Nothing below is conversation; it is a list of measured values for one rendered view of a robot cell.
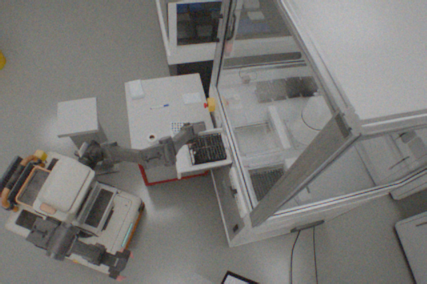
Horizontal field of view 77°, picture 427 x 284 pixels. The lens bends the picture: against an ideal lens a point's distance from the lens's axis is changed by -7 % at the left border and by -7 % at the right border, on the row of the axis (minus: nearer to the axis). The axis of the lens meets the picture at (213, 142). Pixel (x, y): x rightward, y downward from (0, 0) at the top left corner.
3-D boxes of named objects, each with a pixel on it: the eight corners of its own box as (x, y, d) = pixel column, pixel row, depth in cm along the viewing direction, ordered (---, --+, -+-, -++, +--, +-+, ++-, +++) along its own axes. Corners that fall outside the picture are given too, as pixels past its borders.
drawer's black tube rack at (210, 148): (191, 167, 180) (192, 163, 174) (186, 143, 187) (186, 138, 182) (225, 161, 184) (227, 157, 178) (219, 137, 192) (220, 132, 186)
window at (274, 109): (253, 211, 154) (336, 115, 70) (216, 87, 191) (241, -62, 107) (254, 211, 154) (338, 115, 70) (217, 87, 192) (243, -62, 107)
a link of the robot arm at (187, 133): (154, 141, 110) (161, 167, 112) (168, 139, 109) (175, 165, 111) (182, 121, 151) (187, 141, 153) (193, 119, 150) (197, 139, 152)
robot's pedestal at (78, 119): (87, 177, 255) (55, 137, 188) (86, 147, 268) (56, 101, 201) (119, 171, 261) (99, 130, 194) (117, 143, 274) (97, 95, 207)
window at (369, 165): (265, 217, 143) (355, 135, 68) (265, 216, 144) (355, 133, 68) (399, 183, 160) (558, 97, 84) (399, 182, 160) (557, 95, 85)
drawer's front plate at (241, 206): (241, 218, 169) (244, 213, 160) (228, 173, 182) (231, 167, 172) (243, 217, 170) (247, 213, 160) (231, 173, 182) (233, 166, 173)
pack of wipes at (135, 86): (145, 97, 210) (144, 94, 206) (132, 100, 208) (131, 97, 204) (141, 82, 216) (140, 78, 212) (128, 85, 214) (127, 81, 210)
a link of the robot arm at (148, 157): (143, 148, 102) (150, 174, 104) (173, 137, 111) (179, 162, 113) (97, 144, 135) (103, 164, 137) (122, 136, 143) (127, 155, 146)
